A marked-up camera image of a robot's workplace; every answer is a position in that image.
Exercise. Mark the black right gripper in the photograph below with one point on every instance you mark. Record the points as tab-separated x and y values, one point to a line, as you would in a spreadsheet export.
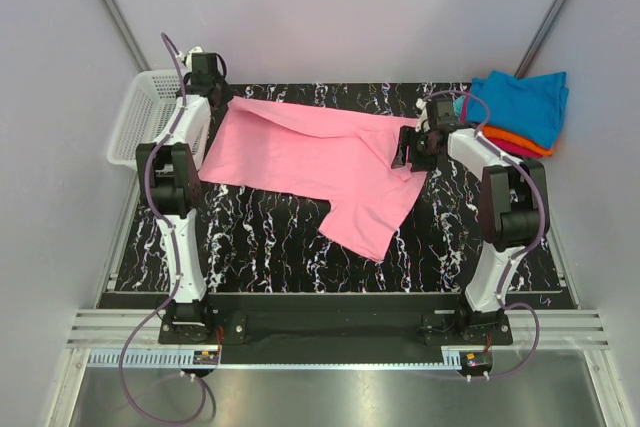
407	137

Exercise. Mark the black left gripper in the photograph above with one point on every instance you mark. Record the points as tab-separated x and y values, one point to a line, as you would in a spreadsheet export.
227	93

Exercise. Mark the pink t shirt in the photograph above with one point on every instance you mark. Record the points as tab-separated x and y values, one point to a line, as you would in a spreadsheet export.
335	155

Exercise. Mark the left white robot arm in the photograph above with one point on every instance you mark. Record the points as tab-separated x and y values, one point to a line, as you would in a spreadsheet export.
168	174

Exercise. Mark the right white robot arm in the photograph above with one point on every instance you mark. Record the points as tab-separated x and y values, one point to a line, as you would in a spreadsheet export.
512	215

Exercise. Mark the white plastic basket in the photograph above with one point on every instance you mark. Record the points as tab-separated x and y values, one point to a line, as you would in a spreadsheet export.
152	109

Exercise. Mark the orange folded t shirt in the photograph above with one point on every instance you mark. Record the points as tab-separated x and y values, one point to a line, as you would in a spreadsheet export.
515	139

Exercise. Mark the magenta folded t shirt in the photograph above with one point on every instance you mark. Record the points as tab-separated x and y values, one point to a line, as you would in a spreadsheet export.
515	147

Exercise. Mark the blue folded t shirt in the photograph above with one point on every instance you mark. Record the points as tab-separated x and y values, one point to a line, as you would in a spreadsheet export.
533	107

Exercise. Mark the black marbled table mat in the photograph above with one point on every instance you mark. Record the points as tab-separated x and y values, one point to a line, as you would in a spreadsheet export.
251	241

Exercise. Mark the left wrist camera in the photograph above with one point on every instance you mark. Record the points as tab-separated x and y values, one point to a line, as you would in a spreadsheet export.
197	60

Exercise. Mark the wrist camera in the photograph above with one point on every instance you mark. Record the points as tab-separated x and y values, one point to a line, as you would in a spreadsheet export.
437	115
197	60

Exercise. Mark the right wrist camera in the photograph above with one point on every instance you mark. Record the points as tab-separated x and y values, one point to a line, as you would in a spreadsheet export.
437	115

